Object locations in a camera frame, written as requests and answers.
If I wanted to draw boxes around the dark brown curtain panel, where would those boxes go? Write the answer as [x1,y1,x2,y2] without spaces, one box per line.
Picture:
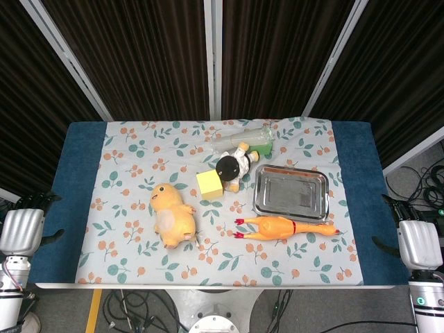
[311,0,444,167]
[221,0,355,119]
[41,0,211,122]
[0,0,105,197]

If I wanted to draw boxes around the rubber chicken toy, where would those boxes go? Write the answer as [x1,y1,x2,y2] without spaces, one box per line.
[234,214,340,241]

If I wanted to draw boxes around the floral patterned tablecloth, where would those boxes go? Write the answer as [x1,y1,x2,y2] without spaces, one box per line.
[74,117,365,288]

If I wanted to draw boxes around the yellow foam cube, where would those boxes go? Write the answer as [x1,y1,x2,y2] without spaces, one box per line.
[196,169,225,200]

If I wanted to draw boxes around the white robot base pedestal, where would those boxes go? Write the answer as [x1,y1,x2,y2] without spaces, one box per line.
[162,289,264,333]

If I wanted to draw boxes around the stainless steel tray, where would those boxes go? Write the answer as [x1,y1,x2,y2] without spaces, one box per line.
[252,164,330,223]

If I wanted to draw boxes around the blue table cover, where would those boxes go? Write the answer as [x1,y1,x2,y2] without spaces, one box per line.
[26,120,411,287]

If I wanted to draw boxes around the black floor cable bundle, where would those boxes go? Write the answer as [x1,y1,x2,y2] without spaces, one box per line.
[386,164,444,216]
[102,289,188,333]

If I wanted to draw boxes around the yellow plush chick toy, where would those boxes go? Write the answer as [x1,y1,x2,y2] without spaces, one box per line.
[149,182,198,250]

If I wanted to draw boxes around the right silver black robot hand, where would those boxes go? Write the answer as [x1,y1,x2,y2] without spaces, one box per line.
[370,193,435,273]

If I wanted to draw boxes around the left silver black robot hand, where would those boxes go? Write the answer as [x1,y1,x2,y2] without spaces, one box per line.
[0,191,65,257]

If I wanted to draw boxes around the green block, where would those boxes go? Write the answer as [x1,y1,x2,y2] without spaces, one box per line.
[248,138,275,159]

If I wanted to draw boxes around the yellow floor tape strip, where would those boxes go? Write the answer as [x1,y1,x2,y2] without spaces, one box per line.
[85,289,103,333]

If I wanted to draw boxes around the white sneaker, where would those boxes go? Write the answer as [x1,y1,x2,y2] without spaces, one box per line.
[19,310,42,333]

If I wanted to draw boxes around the grey partition frame post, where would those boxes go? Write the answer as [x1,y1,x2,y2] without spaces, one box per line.
[19,0,115,122]
[300,0,369,117]
[203,0,223,121]

